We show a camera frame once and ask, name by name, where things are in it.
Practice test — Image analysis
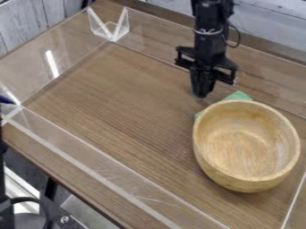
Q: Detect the clear acrylic corner bracket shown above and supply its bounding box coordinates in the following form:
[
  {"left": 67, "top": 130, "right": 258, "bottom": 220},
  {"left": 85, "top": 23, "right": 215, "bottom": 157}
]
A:
[{"left": 85, "top": 7, "right": 131, "bottom": 42}]

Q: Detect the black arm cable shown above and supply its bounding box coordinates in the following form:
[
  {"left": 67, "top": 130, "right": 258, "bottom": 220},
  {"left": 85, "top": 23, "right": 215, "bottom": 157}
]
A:
[{"left": 222, "top": 22, "right": 243, "bottom": 49}]

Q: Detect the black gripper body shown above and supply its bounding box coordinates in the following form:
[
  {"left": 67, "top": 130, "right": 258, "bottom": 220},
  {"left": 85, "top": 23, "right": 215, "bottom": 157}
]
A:
[{"left": 175, "top": 27, "right": 238, "bottom": 85}]

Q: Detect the black cable loop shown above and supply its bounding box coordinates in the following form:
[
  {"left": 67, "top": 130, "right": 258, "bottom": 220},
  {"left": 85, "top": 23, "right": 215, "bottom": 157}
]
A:
[{"left": 6, "top": 196, "right": 52, "bottom": 229}]

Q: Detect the black table leg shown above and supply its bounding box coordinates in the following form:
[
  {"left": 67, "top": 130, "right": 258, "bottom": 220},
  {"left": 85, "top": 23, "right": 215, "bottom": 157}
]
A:
[{"left": 44, "top": 178, "right": 59, "bottom": 200}]

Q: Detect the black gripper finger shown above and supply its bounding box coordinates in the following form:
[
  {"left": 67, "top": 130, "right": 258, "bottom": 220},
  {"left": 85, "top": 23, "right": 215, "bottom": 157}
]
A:
[
  {"left": 203, "top": 72, "right": 216, "bottom": 96},
  {"left": 190, "top": 69, "right": 204, "bottom": 97}
]

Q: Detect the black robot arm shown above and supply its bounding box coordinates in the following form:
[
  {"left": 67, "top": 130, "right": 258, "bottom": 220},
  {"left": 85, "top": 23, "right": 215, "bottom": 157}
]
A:
[{"left": 175, "top": 0, "right": 238, "bottom": 98}]

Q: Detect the blue object at left edge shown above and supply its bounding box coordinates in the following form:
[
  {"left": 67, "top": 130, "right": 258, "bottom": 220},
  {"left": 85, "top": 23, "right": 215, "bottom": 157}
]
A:
[{"left": 0, "top": 95, "right": 15, "bottom": 105}]

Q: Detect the green foam block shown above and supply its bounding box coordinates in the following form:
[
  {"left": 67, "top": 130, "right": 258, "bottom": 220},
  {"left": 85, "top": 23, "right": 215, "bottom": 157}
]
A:
[{"left": 192, "top": 90, "right": 255, "bottom": 122}]

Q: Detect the black vertical pole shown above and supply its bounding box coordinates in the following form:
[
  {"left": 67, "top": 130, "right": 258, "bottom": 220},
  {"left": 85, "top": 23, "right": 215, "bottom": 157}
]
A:
[{"left": 0, "top": 125, "right": 15, "bottom": 229}]

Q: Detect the brown wooden bowl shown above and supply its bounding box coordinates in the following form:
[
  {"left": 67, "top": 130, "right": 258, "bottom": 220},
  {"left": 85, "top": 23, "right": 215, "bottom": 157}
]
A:
[{"left": 192, "top": 99, "right": 300, "bottom": 193}]

